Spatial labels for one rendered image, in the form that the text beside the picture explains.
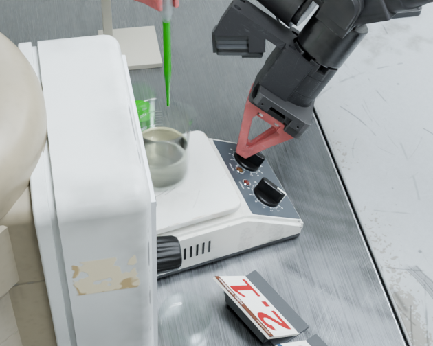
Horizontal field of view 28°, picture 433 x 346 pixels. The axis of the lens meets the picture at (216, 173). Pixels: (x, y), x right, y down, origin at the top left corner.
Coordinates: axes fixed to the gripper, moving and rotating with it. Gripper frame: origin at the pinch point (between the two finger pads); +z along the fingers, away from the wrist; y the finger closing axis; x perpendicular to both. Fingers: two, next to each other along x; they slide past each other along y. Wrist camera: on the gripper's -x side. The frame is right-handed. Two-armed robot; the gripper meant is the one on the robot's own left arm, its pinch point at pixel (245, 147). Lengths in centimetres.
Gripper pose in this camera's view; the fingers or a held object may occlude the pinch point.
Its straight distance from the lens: 99.2
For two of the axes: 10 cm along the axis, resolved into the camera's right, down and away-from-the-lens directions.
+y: -1.7, 5.0, -8.5
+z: -5.2, 6.9, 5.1
